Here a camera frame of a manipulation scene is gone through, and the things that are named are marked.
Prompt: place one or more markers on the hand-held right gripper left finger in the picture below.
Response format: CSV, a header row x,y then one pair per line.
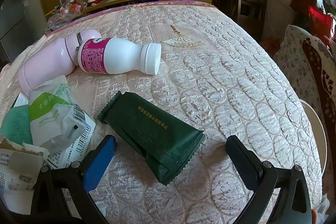
x,y
101,161

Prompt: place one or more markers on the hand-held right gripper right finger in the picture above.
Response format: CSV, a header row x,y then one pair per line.
x,y
240,158

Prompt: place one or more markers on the white printed wrapper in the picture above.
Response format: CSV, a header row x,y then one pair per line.
x,y
65,155

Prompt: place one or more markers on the dark green snack packet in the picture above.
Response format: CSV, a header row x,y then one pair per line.
x,y
152,132

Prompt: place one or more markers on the green white plastic wrapper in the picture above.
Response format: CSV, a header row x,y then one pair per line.
x,y
50,113

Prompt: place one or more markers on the white green cardboard box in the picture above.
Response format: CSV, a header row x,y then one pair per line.
x,y
21,171

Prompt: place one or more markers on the pink quilted bedspread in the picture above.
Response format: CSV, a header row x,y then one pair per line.
x,y
210,82

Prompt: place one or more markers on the green knitted sponge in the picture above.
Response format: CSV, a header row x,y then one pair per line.
x,y
15,127

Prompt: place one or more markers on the white bottle magenta label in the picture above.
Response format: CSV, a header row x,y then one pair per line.
x,y
118,57

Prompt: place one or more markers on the pink floral cloth pile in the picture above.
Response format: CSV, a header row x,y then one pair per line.
x,y
296,64

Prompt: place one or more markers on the pink thermos bottle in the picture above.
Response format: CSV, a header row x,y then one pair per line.
x,y
44,64

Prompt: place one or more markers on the clear plastic bag pile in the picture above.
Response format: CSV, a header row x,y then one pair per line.
x,y
65,12

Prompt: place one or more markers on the red bag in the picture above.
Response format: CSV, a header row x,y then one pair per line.
x,y
320,22

